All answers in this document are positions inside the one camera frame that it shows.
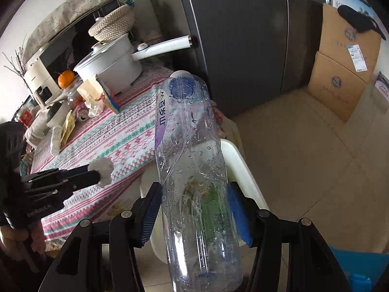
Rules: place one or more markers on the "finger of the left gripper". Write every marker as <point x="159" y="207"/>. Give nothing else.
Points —
<point x="76" y="170"/>
<point x="80" y="181"/>

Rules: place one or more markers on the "white tissue ball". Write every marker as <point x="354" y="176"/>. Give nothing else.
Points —
<point x="104" y="166"/>

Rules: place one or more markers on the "cardboard box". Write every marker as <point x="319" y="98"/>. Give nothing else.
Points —
<point x="335" y="86"/>
<point x="339" y="41"/>

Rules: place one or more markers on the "orange mandarin on jar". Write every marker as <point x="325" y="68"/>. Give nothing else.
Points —
<point x="65" y="79"/>

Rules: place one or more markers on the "dark grey refrigerator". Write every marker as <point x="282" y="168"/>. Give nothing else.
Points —
<point x="247" y="51"/>

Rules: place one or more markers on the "crumpled cream paper wad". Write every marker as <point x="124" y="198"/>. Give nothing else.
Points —
<point x="94" y="107"/>

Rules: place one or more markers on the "white trash bin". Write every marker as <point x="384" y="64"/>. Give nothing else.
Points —
<point x="237" y="170"/>

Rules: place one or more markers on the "glass jar with lid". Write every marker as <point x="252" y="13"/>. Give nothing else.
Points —
<point x="73" y="96"/>

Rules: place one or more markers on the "torn brown paper carton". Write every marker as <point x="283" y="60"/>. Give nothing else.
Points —
<point x="94" y="88"/>

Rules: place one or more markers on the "left human hand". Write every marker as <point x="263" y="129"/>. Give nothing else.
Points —
<point x="11" y="238"/>

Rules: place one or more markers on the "red soda can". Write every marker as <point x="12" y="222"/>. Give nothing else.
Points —
<point x="82" y="112"/>

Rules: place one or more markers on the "lower cardboard box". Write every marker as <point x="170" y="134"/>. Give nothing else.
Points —
<point x="335" y="86"/>

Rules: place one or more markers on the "black item on box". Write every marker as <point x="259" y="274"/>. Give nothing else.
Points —
<point x="362" y="23"/>

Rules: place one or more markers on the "white air fryer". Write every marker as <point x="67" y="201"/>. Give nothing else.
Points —
<point x="41" y="83"/>

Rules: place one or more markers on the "woven rope basket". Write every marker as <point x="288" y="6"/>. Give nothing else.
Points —
<point x="113" y="25"/>

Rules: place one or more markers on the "patterned woven tablecloth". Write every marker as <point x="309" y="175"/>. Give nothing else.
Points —
<point x="126" y="138"/>

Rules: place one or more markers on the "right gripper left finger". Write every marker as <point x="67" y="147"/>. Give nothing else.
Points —
<point x="79" y="264"/>

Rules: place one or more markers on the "clear plastic water bottle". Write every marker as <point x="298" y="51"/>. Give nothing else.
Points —
<point x="200" y="232"/>

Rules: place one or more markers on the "upper cardboard box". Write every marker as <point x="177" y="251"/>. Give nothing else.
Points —
<point x="339" y="41"/>

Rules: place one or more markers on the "white squeeze tube bottle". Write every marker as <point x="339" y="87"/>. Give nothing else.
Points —
<point x="56" y="140"/>

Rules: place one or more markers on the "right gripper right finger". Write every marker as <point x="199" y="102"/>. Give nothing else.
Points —
<point x="312" y="265"/>

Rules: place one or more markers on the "blue plastic stool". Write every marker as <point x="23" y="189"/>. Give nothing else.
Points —
<point x="365" y="271"/>

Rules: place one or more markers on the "yellow snack packet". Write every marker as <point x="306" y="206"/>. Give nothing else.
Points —
<point x="67" y="128"/>

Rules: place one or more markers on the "black microwave oven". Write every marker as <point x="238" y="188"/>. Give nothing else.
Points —
<point x="68" y="47"/>

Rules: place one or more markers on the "floral cloth cover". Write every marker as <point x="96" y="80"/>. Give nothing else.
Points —
<point x="56" y="21"/>

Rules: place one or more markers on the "white electric cooking pot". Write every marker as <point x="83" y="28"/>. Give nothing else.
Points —
<point x="118" y="63"/>

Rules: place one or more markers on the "red label spice jar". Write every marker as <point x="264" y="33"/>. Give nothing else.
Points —
<point x="25" y="117"/>

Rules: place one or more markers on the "dark green squash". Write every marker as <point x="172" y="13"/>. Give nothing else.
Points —
<point x="53" y="110"/>

